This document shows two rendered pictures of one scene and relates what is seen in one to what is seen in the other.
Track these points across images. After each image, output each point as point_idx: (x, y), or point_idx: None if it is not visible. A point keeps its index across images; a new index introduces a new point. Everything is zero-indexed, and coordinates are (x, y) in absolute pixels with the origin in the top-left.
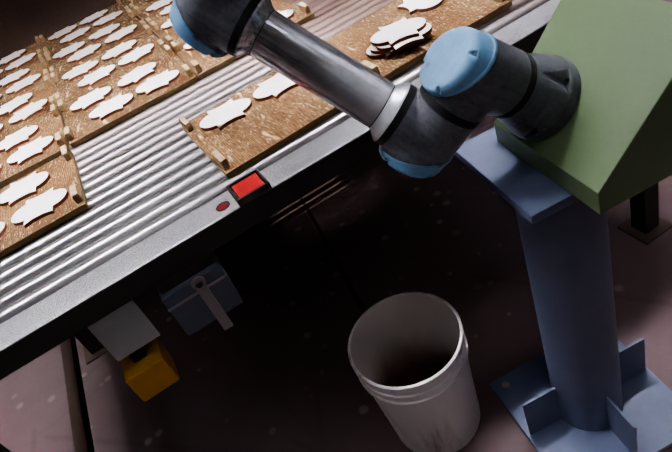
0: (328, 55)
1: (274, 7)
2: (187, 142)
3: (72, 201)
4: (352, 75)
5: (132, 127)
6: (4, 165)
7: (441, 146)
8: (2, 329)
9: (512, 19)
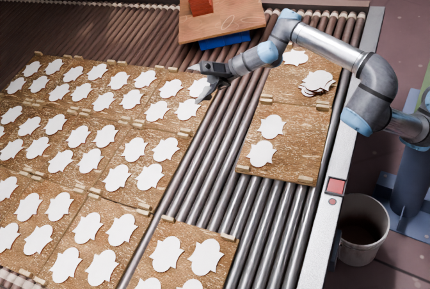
0: (406, 116)
1: (183, 78)
2: (247, 178)
3: (226, 243)
4: (413, 120)
5: (185, 183)
6: (110, 249)
7: None
8: None
9: None
